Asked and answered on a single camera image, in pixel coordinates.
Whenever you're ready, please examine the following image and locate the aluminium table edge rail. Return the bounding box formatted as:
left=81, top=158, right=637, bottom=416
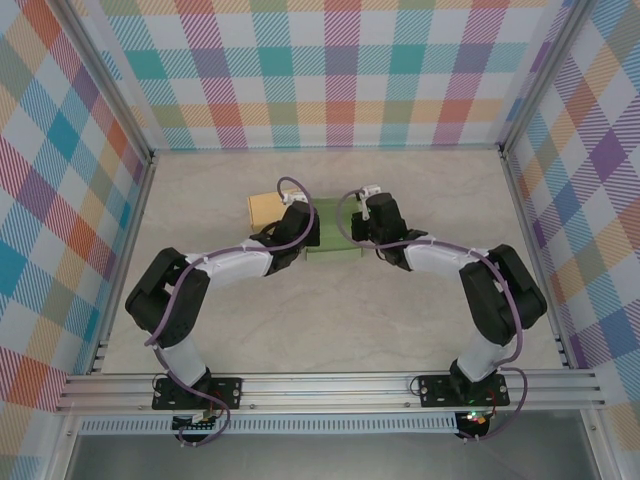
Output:
left=88, top=152, right=159, bottom=375
left=499, top=147, right=576, bottom=370

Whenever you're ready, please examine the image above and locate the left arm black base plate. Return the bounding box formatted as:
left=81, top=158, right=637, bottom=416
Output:
left=151, top=377, right=244, bottom=412

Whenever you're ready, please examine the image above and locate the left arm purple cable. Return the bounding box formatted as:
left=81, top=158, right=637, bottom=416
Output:
left=144, top=175, right=317, bottom=448

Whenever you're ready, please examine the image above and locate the aluminium frame post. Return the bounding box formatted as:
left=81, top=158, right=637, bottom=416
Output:
left=497, top=0, right=601, bottom=156
left=49, top=0, right=156, bottom=164

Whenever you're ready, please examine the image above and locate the orange paper box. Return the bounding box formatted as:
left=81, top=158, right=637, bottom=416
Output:
left=247, top=192, right=296, bottom=234

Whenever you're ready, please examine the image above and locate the grey metal panel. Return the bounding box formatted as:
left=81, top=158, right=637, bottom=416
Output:
left=64, top=432, right=601, bottom=480

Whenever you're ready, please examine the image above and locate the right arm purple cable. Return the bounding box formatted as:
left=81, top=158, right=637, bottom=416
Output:
left=335, top=187, right=529, bottom=444

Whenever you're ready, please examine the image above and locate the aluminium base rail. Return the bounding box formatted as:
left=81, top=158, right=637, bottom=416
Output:
left=54, top=369, right=606, bottom=414

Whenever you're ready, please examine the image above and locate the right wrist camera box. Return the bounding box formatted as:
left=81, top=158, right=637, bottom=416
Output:
left=358, top=183, right=384, bottom=221

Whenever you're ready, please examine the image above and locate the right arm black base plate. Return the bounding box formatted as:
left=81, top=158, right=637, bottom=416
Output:
left=417, top=373, right=511, bottom=409

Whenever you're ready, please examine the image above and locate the white slotted cable duct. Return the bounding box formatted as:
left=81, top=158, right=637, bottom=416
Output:
left=78, top=412, right=459, bottom=435

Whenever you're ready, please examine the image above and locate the green paper box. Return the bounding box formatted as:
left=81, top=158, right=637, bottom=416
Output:
left=304, top=197, right=364, bottom=262

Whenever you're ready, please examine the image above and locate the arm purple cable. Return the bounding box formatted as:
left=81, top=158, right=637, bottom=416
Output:
left=335, top=187, right=529, bottom=444
left=144, top=175, right=317, bottom=448

